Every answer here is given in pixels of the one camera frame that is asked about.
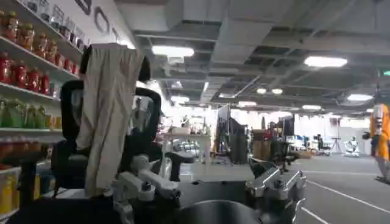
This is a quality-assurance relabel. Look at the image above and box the beige cloth garment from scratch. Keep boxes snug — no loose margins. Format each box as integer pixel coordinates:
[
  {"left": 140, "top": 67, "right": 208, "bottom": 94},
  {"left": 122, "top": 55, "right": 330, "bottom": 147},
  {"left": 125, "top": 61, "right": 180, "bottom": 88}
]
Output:
[{"left": 75, "top": 46, "right": 146, "bottom": 197}]

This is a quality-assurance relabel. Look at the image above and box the person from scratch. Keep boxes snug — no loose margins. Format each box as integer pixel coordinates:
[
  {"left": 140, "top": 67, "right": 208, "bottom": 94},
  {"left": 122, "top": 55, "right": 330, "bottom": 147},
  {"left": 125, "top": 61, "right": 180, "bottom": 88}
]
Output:
[{"left": 361, "top": 102, "right": 390, "bottom": 184}]

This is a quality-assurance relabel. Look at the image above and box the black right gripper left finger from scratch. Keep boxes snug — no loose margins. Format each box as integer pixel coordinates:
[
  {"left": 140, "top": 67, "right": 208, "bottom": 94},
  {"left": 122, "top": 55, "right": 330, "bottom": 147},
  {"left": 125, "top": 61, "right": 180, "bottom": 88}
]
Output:
[{"left": 112, "top": 154, "right": 182, "bottom": 220}]

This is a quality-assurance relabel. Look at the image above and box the black chair armrest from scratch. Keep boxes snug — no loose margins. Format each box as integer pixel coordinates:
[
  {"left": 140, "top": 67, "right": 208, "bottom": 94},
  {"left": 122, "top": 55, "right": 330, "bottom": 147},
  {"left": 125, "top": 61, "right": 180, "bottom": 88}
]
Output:
[{"left": 0, "top": 148, "right": 51, "bottom": 224}]

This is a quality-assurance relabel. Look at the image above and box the small white robot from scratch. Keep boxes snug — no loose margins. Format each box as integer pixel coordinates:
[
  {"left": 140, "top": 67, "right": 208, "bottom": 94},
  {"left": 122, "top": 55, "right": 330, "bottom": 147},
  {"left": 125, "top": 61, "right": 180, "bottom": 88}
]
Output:
[{"left": 343, "top": 136, "right": 361, "bottom": 158}]

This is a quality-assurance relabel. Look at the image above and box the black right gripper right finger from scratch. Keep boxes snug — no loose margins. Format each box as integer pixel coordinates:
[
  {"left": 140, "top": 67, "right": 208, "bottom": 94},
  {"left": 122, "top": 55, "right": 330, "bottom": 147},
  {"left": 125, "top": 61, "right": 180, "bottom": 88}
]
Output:
[{"left": 246, "top": 158, "right": 307, "bottom": 220}]

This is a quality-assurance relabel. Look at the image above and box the black tripod stand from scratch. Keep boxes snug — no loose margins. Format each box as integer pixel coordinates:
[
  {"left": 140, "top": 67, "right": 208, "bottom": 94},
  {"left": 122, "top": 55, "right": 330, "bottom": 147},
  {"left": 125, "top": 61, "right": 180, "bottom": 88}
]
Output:
[{"left": 330, "top": 117, "right": 343, "bottom": 153}]

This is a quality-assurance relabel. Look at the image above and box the white desk with clutter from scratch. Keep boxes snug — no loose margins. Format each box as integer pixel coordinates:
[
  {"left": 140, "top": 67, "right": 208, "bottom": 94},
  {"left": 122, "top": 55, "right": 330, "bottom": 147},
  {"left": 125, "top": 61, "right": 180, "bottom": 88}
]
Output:
[{"left": 160, "top": 126, "right": 212, "bottom": 171}]

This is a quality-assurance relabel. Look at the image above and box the shelf rack with bottled goods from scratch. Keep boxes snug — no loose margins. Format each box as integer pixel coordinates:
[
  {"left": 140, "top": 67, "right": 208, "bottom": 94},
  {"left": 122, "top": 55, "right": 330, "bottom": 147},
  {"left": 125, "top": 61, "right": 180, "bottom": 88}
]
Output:
[{"left": 0, "top": 0, "right": 85, "bottom": 220}]

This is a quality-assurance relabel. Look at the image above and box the rectangular ceiling light panel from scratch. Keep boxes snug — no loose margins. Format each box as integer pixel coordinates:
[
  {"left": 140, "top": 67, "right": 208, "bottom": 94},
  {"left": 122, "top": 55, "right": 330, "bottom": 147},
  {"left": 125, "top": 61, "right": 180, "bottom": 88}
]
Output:
[
  {"left": 303, "top": 55, "right": 349, "bottom": 68},
  {"left": 151, "top": 45, "right": 195, "bottom": 58}
]

